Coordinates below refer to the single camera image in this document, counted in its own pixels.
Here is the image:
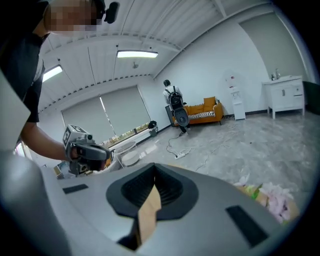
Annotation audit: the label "grey roller blind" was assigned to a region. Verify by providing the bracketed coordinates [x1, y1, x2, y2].
[99, 85, 151, 136]
[61, 96, 116, 145]

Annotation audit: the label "person's black shirt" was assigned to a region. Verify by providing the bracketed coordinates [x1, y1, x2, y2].
[0, 0, 46, 123]

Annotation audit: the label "round white pouffe chair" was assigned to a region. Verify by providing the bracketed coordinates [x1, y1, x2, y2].
[122, 149, 141, 167]

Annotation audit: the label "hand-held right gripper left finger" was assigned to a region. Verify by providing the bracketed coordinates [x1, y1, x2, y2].
[0, 149, 155, 256]

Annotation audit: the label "white floor cable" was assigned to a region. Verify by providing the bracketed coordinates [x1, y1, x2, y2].
[166, 122, 241, 173]

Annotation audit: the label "black head-mounted camera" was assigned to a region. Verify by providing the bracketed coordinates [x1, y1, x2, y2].
[103, 1, 120, 25]

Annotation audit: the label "white sink cabinet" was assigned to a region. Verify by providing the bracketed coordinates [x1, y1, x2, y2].
[261, 74, 306, 120]

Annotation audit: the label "person's head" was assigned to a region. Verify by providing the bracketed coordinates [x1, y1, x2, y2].
[41, 0, 106, 38]

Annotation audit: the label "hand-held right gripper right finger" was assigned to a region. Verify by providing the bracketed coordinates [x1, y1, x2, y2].
[137, 162, 300, 256]

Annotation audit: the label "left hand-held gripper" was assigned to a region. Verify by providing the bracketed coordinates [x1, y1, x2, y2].
[62, 124, 112, 176]

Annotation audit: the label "long ceiling light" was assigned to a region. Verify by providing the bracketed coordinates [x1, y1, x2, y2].
[116, 49, 159, 59]
[41, 64, 63, 83]

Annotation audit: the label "person's left hand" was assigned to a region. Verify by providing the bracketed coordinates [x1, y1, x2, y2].
[70, 146, 81, 161]

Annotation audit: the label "dark green bathtub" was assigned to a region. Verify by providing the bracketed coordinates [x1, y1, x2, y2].
[302, 81, 320, 116]

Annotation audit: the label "person's left forearm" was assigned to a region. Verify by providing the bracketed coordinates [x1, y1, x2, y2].
[19, 119, 70, 161]

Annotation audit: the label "black side cabinet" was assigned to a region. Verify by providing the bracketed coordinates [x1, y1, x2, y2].
[164, 104, 176, 127]

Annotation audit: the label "pink flowers in pot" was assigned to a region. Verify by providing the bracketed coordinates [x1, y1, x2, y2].
[233, 174, 296, 224]

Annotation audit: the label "orange sofa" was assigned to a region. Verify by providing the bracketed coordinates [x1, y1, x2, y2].
[173, 96, 224, 126]

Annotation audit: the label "tall orange sofa cushion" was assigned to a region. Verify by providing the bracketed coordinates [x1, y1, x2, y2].
[203, 96, 217, 113]

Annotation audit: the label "white water dispenser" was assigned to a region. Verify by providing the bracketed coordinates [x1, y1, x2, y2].
[224, 69, 247, 121]

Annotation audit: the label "striped sofa seat cover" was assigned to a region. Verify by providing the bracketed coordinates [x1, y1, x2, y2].
[187, 111, 216, 119]

